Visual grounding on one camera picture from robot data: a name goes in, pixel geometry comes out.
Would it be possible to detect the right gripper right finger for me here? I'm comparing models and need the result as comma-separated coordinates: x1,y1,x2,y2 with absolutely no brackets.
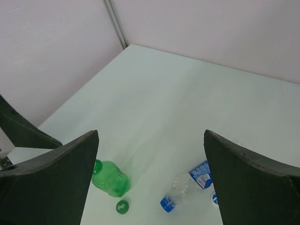
204,130,300,225

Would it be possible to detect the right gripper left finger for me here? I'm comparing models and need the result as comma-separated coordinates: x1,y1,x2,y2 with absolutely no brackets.
0,130,99,225

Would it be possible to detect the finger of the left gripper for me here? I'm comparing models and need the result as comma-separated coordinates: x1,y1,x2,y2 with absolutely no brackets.
0,97,62,149

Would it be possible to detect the white bottle cap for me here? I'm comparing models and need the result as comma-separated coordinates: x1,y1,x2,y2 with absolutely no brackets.
211,192,218,206

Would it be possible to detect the green plastic bottle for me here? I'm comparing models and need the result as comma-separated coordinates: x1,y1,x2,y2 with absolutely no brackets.
91,159,131,197

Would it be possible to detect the clear bottle blue cap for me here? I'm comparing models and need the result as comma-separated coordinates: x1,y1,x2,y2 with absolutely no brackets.
160,160,213,213

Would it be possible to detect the green bottle cap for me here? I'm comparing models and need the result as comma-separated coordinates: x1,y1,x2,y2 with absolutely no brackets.
116,200,129,215

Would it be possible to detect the left aluminium frame post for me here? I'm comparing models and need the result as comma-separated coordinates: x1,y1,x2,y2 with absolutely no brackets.
104,0,129,50

